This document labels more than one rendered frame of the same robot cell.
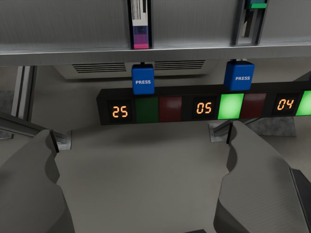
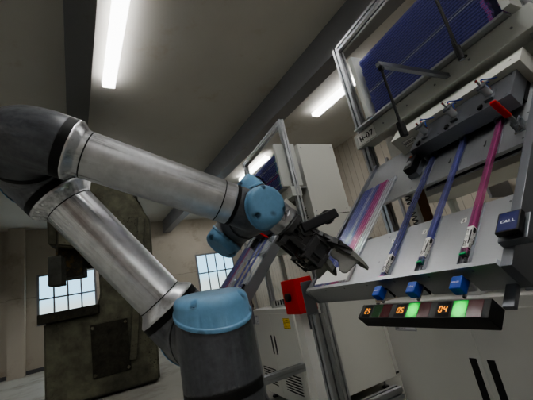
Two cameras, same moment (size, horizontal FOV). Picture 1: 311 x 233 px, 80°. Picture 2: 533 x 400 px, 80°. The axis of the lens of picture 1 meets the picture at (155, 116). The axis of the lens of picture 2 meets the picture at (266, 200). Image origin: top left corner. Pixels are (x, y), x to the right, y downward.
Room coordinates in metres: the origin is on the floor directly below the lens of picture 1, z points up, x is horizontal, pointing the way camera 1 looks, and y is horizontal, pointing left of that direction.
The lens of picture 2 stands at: (-0.39, -0.72, 0.77)
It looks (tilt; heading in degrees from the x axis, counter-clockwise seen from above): 15 degrees up; 72
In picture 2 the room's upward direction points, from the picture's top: 12 degrees counter-clockwise
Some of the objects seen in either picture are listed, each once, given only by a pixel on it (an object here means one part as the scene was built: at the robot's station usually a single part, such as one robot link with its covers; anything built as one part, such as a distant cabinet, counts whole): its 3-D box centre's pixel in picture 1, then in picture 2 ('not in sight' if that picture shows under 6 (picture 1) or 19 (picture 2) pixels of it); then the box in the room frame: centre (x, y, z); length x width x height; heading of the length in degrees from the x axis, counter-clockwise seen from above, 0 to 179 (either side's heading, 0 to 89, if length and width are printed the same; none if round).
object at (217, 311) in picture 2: not in sight; (214, 333); (-0.34, -0.19, 0.72); 0.13 x 0.12 x 0.14; 102
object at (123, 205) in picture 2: not in sight; (93, 264); (-1.39, 3.79, 1.48); 1.53 x 1.35 x 2.96; 17
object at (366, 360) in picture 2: not in sight; (285, 299); (0.32, 1.54, 0.66); 1.01 x 0.73 x 1.31; 9
